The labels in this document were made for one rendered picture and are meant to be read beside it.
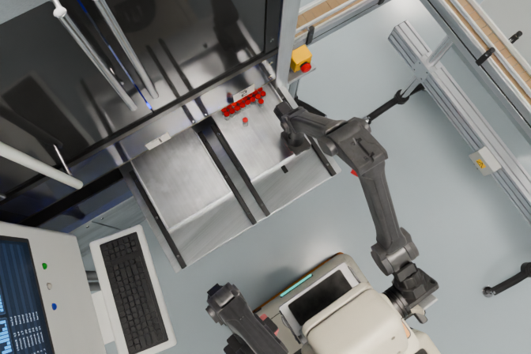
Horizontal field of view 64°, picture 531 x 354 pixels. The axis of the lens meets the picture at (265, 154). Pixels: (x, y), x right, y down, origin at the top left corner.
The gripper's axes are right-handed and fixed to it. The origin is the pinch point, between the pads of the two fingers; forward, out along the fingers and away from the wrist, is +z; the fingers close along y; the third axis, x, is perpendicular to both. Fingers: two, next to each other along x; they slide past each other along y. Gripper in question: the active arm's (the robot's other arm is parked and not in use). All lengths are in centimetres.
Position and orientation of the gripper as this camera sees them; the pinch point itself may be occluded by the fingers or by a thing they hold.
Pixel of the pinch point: (295, 149)
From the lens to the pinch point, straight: 157.0
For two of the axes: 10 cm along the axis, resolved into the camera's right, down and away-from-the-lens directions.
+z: 0.6, 4.0, 9.2
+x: -8.5, 5.0, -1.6
